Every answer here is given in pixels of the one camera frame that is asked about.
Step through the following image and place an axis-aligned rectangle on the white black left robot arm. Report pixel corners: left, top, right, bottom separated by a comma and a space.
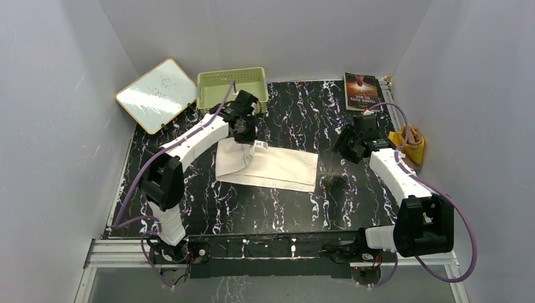
139, 90, 259, 263

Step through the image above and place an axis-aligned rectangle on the dark paperback book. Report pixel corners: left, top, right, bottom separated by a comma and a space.
344, 73, 380, 111

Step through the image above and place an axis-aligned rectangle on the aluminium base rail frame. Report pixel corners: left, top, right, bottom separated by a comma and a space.
75, 232, 467, 302

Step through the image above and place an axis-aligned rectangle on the orange brown towel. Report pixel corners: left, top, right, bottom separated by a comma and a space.
388, 125, 425, 171

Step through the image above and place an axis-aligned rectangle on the wood framed whiteboard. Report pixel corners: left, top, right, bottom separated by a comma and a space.
115, 58, 197, 134

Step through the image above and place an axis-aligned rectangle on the white terry towel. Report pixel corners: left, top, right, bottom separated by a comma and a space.
215, 138, 319, 193

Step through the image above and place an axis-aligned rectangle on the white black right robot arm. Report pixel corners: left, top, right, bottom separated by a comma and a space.
332, 114, 454, 261

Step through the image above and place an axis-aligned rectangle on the green perforated plastic basket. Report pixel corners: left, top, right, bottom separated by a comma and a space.
197, 67, 269, 114

